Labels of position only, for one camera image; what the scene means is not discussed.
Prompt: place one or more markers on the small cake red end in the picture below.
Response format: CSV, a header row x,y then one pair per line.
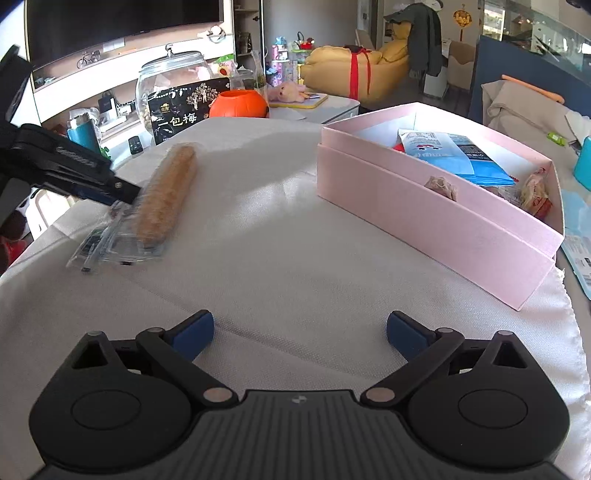
x,y
534,198

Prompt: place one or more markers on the pink plush toy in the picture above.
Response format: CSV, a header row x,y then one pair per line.
x,y
288,92

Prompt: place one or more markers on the teal water bottle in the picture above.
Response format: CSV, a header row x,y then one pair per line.
x,y
81,131

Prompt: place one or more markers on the yellow beanbag chair red ribbon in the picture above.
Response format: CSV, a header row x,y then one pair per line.
x,y
367,76

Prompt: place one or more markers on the dark jacket on stand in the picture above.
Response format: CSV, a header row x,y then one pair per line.
x,y
425,36

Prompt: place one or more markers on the light blue cartoon mat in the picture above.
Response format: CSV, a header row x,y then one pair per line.
x,y
576,245

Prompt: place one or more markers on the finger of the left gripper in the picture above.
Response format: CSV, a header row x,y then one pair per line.
x,y
97,193
121,190

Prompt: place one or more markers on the blue white snack bag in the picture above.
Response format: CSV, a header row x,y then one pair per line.
x,y
456,154

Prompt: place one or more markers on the white tablecloth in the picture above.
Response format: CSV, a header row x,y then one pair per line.
x,y
300,290

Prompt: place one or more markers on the orange pumpkin bucket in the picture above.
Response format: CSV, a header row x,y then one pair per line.
x,y
238,104

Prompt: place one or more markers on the black television screen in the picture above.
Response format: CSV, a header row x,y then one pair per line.
x,y
58,28

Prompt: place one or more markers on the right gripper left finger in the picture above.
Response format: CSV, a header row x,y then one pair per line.
x,y
123,404

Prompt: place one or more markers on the black plum snack bag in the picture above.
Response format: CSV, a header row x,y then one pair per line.
x,y
176,109

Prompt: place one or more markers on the long corn-shaped bread packet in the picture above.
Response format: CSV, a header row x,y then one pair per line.
x,y
162,198

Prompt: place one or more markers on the glass jar with lid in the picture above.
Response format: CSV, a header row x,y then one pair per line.
x,y
171,70

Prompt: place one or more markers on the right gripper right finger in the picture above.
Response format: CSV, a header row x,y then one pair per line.
x,y
481,405

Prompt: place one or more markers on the clear snack packet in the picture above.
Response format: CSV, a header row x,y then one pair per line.
x,y
113,240

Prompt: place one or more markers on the pink cardboard box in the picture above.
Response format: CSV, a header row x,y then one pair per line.
x,y
501,248

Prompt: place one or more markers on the teal toy box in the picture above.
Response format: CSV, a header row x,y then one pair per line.
x,y
582,169

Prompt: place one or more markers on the beige covered sofa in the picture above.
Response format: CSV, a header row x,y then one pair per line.
x,y
519,112

